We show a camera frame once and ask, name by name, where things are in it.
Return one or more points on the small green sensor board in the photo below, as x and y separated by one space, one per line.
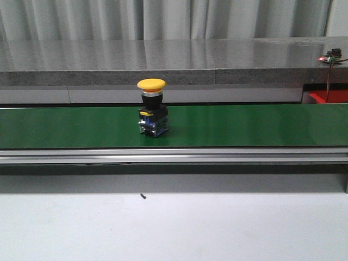
334 56

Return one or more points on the grey stone slab bench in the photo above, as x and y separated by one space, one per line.
178 62

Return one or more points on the aluminium conveyor frame rail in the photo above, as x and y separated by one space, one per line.
257 155

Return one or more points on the grey pleated curtain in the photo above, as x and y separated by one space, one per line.
155 20

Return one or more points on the yellow mushroom push button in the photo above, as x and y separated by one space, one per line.
153 115

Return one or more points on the green conveyor belt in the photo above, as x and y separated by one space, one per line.
189 126

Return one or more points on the white rear conveyor panel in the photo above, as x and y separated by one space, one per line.
70 95

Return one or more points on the red plastic bin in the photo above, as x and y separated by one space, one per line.
334 96

